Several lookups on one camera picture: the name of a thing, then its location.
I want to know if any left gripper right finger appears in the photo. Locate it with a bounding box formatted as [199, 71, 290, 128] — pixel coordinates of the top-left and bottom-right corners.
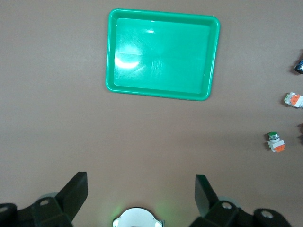
[189, 174, 293, 227]

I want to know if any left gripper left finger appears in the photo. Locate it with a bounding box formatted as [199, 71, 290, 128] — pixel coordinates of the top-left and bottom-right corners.
[0, 172, 89, 227]

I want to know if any grey orange switch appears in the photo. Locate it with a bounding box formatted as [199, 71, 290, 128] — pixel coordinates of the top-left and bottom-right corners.
[267, 131, 286, 154]
[283, 92, 303, 109]

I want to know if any brown table mat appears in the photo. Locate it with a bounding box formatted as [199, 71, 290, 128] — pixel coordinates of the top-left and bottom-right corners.
[0, 0, 303, 227]

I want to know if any green plastic tray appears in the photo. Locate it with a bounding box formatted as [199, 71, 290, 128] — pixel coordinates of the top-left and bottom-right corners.
[105, 8, 221, 102]

